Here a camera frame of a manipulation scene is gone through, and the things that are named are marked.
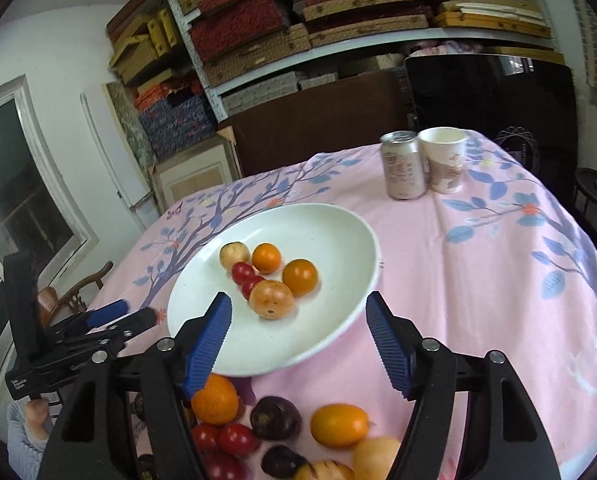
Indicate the red plum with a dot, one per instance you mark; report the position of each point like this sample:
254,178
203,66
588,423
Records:
226,467

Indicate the brown wooden board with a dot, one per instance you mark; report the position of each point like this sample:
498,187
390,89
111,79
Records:
308,120

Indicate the large orange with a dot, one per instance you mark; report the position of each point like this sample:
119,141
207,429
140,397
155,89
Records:
215,399

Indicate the stack of woven flat boxes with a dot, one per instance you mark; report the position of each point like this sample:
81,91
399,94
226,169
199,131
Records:
243,25

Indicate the small orange tangerine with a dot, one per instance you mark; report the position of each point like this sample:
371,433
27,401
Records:
300,276
266,257

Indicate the black glossy panel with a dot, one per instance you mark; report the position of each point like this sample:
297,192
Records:
488,95

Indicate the white metal shelf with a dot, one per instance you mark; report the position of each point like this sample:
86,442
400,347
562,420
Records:
288,56

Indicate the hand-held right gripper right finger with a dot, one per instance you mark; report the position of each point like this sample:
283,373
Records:
388,345

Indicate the orange patterned box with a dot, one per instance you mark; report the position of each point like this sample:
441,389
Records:
153,94

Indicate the white oval plate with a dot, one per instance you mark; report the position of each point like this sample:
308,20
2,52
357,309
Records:
318,240

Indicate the small orange kumquat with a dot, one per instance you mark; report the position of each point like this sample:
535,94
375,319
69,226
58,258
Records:
339,425

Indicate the stack of blue patterned boxes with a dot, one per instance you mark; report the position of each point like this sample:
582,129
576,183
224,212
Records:
178,120

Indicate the wooden picture frame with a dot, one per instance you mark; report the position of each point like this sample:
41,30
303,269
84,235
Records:
193,175

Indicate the white framed window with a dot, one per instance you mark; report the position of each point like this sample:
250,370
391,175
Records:
13,200

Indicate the black round stand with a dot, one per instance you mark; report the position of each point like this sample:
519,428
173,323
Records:
595,195

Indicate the marble pattern panel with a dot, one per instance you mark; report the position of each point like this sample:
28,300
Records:
128,115

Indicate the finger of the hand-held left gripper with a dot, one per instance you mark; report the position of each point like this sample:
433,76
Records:
106,312
128,324

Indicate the pink tree print tablecloth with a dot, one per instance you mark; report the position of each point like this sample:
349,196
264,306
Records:
453,285

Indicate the purple mangosteen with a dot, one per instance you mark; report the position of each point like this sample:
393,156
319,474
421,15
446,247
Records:
276,417
283,462
147,466
139,406

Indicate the person's left forearm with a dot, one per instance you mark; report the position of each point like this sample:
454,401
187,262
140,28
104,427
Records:
21,440

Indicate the white door panel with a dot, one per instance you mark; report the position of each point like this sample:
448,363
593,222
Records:
113,150

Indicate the white drink can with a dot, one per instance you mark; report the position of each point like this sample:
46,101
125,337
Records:
403,170

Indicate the person's left hand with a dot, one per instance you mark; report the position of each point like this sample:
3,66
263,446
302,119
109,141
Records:
36,411

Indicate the printed paper cup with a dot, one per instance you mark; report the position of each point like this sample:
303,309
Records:
446,165

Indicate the red cherry tomato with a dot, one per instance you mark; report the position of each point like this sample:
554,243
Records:
241,272
252,286
237,439
206,436

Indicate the stack of yellow boxes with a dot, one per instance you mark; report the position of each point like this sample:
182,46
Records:
143,45

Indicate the wooden chair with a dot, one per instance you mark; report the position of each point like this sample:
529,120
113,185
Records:
73,295

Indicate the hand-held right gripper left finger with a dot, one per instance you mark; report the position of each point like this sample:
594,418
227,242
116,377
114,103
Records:
208,345

